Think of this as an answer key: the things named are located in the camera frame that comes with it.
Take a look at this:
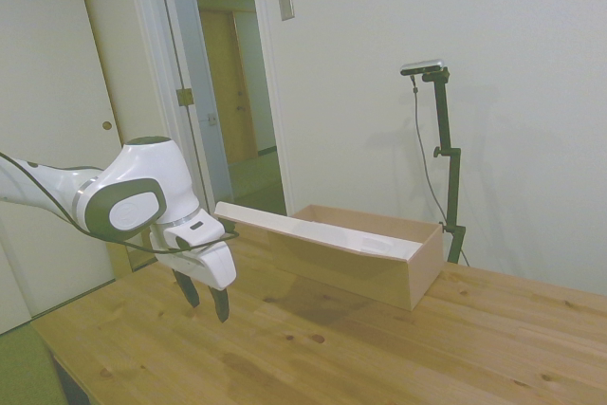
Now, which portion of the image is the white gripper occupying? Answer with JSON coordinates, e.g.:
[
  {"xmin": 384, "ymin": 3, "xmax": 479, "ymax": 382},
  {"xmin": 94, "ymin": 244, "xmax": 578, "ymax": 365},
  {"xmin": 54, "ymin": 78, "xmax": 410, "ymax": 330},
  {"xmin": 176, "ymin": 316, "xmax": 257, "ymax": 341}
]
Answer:
[{"xmin": 150, "ymin": 231, "xmax": 238, "ymax": 324}]

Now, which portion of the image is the brown cardboard box with lid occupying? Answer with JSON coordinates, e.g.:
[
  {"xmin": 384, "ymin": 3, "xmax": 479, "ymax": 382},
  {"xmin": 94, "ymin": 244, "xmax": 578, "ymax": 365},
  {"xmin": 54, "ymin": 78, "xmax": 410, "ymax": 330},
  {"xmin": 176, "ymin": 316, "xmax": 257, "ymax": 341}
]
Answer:
[{"xmin": 213, "ymin": 201, "xmax": 445, "ymax": 313}]

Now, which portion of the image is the green upholstered seat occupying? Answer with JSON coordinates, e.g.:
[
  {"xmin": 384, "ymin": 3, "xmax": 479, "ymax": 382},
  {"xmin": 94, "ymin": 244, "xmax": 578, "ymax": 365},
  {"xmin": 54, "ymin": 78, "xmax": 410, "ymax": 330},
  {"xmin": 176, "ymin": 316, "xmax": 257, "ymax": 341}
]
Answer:
[{"xmin": 0, "ymin": 322, "xmax": 68, "ymax": 405}]

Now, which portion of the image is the brown wooden door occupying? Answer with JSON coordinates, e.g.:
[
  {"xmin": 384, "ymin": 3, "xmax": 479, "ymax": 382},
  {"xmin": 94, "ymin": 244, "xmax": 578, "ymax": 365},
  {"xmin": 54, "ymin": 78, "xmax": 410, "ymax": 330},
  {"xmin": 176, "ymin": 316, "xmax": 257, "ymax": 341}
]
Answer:
[{"xmin": 198, "ymin": 9, "xmax": 261, "ymax": 165}]

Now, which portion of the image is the white open door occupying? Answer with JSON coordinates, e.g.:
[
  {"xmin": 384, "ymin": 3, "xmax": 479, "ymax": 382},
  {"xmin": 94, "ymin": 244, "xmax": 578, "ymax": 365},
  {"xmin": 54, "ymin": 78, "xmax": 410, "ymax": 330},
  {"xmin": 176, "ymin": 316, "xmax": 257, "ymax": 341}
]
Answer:
[{"xmin": 71, "ymin": 0, "xmax": 212, "ymax": 283}]

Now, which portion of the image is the white closet door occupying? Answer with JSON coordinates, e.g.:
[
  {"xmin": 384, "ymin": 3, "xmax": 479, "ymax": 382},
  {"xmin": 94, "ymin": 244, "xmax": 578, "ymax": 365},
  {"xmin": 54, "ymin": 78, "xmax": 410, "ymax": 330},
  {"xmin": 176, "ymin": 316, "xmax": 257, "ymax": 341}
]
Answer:
[{"xmin": 0, "ymin": 0, "xmax": 125, "ymax": 336}]

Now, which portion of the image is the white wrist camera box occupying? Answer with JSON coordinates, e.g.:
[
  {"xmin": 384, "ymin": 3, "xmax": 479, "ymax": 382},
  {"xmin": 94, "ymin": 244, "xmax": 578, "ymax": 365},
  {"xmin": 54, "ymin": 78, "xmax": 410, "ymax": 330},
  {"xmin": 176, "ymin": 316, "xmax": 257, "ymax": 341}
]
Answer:
[{"xmin": 162, "ymin": 216, "xmax": 226, "ymax": 250}]

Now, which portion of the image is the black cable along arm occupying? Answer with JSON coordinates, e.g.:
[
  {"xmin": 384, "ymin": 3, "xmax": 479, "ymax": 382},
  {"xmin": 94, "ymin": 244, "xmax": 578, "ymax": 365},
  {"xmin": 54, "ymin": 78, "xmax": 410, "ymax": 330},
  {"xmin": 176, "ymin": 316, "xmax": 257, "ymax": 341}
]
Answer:
[{"xmin": 0, "ymin": 151, "xmax": 241, "ymax": 254}]

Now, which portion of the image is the black camera stand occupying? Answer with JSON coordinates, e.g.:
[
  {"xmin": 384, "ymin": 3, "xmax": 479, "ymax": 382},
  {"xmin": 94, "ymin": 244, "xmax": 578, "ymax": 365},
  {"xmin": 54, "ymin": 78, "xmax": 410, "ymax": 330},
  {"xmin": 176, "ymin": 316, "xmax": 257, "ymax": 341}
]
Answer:
[{"xmin": 420, "ymin": 67, "xmax": 468, "ymax": 266}]

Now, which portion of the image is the grey stereo camera on stand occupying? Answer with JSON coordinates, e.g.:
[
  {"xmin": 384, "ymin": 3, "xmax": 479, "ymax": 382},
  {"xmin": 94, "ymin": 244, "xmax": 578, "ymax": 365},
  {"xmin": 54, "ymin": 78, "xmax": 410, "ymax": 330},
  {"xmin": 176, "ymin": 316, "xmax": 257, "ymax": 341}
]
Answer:
[{"xmin": 400, "ymin": 59, "xmax": 449, "ymax": 79}]

